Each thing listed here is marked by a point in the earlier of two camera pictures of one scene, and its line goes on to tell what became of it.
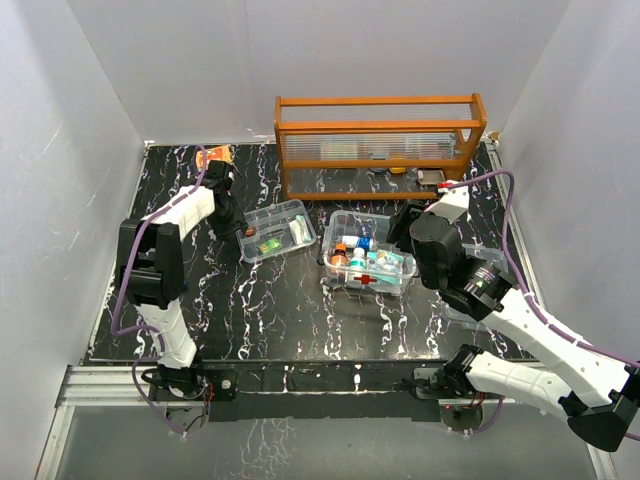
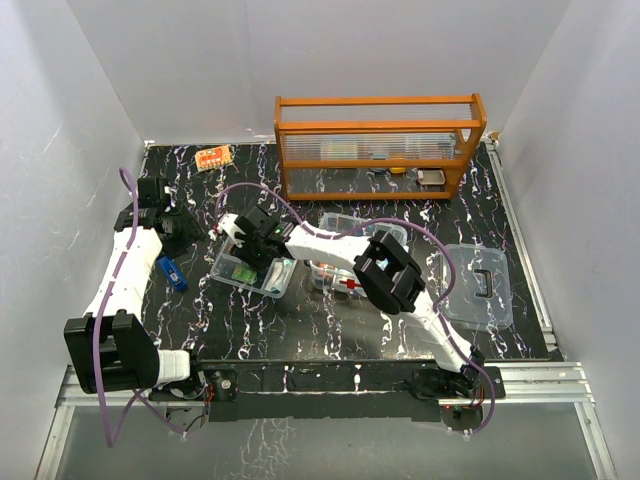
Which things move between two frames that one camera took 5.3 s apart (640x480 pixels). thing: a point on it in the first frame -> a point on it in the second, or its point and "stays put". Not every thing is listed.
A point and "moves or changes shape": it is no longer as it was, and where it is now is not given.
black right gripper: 400,232 -> 244,253
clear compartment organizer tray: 275,230 moves or changes shape
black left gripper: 237,224 -> 191,233
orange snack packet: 221,153 stays put
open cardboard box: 430,176 stays put
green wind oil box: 270,245 moves or changes shape
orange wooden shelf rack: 375,147 stays put
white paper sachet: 299,229 moves or changes shape
